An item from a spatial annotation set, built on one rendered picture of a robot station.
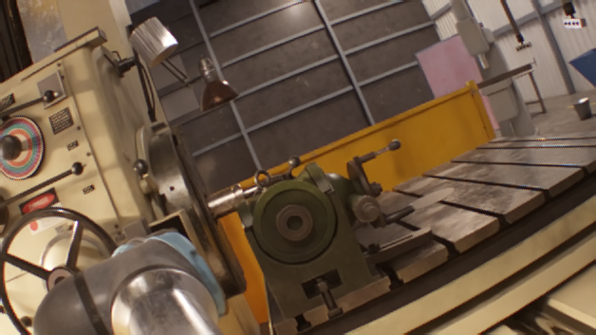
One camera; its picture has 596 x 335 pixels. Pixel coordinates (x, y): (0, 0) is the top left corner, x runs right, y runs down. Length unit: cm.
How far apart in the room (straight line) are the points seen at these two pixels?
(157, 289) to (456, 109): 366
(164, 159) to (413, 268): 73
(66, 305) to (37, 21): 179
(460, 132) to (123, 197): 306
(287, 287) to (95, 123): 63
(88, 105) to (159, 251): 88
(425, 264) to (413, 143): 265
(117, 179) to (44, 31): 102
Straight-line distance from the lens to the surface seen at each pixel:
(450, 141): 402
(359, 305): 130
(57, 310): 59
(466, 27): 707
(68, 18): 222
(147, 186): 140
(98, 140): 140
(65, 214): 118
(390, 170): 388
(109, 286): 57
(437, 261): 133
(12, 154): 140
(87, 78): 143
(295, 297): 128
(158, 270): 53
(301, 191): 127
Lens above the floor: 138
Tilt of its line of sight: 3 degrees down
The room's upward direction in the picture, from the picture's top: 23 degrees counter-clockwise
